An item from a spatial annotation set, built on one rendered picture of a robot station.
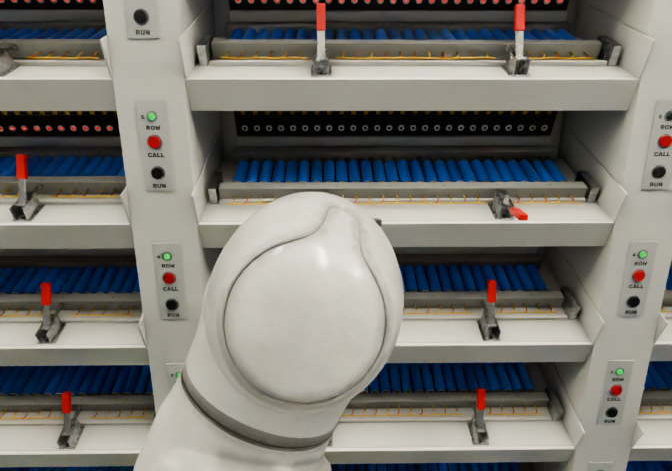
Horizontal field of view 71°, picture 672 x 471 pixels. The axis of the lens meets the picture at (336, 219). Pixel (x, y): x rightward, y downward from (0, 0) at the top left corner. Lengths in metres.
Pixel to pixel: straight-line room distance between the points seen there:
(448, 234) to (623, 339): 0.33
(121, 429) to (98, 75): 0.59
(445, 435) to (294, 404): 0.71
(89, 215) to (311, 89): 0.38
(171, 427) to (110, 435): 0.67
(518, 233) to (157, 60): 0.56
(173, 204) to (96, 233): 0.13
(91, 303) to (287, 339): 0.71
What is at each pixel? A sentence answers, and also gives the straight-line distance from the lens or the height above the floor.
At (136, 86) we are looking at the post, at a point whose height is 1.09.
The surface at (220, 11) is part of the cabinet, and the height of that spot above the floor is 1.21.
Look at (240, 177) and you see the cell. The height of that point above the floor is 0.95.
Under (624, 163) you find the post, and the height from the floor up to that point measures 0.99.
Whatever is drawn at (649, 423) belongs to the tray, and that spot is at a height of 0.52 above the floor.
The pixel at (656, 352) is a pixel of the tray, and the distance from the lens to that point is 0.93.
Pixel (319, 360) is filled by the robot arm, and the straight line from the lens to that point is 0.20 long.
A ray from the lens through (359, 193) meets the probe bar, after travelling 0.71.
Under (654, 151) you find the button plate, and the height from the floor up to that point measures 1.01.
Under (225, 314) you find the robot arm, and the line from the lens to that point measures 0.21.
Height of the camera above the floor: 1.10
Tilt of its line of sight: 16 degrees down
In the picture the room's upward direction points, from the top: straight up
